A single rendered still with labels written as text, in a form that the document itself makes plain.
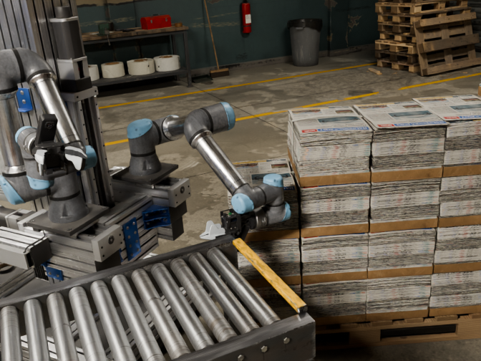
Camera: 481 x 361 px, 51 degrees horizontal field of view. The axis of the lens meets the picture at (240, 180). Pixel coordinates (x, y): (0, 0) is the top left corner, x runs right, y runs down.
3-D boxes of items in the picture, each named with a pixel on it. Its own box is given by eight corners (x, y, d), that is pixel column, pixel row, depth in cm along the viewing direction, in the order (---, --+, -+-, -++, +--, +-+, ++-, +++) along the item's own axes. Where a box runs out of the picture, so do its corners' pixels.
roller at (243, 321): (202, 261, 174) (200, 248, 172) (265, 343, 134) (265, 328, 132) (187, 265, 172) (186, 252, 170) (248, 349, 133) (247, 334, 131)
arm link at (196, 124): (174, 108, 194) (248, 204, 176) (197, 102, 201) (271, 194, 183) (167, 129, 203) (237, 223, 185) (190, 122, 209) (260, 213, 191)
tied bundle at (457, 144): (409, 148, 241) (411, 100, 232) (470, 143, 241) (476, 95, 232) (441, 178, 206) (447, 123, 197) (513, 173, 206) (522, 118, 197)
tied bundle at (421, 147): (348, 152, 240) (349, 104, 231) (410, 148, 241) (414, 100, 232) (371, 184, 205) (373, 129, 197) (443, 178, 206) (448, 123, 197)
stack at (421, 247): (237, 306, 272) (225, 160, 240) (453, 290, 274) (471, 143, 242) (240, 357, 236) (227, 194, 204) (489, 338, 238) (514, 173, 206)
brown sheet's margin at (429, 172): (348, 151, 240) (348, 142, 238) (409, 147, 240) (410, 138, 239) (371, 183, 205) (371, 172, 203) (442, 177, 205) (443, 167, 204)
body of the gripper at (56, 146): (69, 172, 144) (56, 162, 153) (68, 143, 142) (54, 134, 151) (42, 177, 140) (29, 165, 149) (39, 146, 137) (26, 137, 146)
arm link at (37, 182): (69, 183, 164) (62, 151, 160) (33, 193, 158) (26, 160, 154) (61, 177, 170) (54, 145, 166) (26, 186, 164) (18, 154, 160)
